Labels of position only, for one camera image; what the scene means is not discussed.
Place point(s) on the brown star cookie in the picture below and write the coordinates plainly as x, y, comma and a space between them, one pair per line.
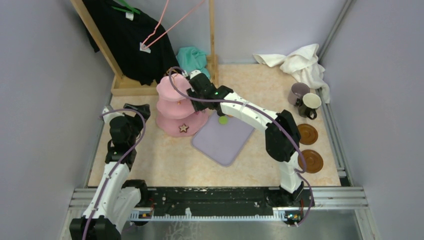
183, 128

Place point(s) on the pink clothes hanger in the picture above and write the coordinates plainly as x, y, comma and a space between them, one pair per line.
144, 45

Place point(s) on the pink three-tier cake stand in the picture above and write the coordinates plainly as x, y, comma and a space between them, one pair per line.
173, 109

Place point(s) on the brown saucer upper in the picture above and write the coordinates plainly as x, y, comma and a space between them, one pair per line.
308, 134

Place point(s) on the black cream-lined mug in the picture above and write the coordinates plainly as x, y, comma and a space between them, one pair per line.
308, 105

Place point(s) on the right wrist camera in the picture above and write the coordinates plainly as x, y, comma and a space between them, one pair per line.
193, 73

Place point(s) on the green macaron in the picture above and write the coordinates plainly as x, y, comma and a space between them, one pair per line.
223, 120

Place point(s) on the lavender serving tray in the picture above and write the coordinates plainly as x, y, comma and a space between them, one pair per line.
222, 143

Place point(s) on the brown saucer lower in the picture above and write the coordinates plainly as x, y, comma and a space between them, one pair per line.
314, 161

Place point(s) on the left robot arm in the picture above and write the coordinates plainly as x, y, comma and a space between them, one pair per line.
116, 195

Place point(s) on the black t-shirt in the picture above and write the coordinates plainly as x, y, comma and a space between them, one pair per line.
123, 33

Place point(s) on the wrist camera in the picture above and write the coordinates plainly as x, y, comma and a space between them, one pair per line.
108, 114
193, 73

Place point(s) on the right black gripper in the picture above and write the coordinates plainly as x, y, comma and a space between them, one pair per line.
197, 106

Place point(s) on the white towel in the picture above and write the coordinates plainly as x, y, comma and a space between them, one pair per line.
302, 64

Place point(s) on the brown saucer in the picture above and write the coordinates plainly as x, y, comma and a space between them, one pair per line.
308, 134
314, 161

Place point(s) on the wooden clothes rack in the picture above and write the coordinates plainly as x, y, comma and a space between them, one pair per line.
125, 86

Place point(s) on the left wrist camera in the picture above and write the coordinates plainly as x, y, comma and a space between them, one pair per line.
108, 114

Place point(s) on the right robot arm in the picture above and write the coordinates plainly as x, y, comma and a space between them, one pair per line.
282, 137

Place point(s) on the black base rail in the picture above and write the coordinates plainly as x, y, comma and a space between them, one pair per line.
181, 204

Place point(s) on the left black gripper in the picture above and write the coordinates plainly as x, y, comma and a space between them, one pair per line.
143, 108

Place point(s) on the teal cloth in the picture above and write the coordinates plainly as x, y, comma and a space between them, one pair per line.
191, 58

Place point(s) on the green clothes hanger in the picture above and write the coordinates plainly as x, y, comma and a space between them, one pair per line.
125, 7

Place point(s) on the purple mug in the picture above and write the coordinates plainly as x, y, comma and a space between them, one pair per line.
297, 91

